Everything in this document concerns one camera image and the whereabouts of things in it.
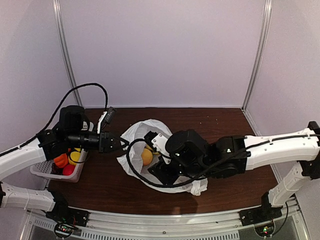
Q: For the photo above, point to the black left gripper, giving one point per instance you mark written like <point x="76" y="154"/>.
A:
<point x="105" y="141"/>

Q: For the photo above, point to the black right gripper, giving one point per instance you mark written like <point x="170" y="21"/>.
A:
<point x="161" y="173"/>

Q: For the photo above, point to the white plastic bag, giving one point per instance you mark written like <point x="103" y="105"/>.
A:
<point x="137" y="131"/>

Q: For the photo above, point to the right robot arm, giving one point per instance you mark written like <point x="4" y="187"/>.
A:
<point x="232" y="155"/>

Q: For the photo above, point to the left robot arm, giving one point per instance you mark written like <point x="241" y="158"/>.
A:
<point x="47" y="144"/>

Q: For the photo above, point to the pale yellow bumpy fruit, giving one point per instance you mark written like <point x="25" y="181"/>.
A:
<point x="154" y="151"/>

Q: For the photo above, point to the peach fruit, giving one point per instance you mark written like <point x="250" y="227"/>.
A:
<point x="146" y="156"/>

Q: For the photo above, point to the yellow fruit lower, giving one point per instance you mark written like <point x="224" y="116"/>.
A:
<point x="74" y="157"/>

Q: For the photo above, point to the red fruit lower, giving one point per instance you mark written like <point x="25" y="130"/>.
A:
<point x="68" y="170"/>

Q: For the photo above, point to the dark purple grapes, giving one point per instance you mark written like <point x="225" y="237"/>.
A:
<point x="55" y="170"/>

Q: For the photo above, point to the white perforated plastic basket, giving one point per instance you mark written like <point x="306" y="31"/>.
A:
<point x="43" y="169"/>

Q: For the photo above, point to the left circuit board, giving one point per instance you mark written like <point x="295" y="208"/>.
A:
<point x="63" y="231"/>

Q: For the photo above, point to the circuit board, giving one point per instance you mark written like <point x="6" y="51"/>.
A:
<point x="264" y="230"/>
<point x="63" y="231"/>

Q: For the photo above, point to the right circuit board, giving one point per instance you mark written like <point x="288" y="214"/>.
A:
<point x="264" y="230"/>

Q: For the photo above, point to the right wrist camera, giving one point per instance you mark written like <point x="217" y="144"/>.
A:
<point x="158" y="142"/>

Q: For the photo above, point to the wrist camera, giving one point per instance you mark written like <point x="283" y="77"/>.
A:
<point x="158" y="142"/>
<point x="105" y="119"/>

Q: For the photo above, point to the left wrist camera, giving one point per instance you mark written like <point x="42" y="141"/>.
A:
<point x="105" y="119"/>

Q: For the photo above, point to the front aluminium rail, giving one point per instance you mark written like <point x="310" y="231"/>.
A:
<point x="224" y="225"/>

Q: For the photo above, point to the left aluminium frame post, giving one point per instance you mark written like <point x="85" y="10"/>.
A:
<point x="63" y="43"/>

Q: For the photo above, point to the aluminium frame post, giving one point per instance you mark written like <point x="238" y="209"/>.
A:
<point x="264" y="30"/>
<point x="63" y="43"/>

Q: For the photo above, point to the right aluminium frame post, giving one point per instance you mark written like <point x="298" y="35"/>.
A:
<point x="264" y="30"/>

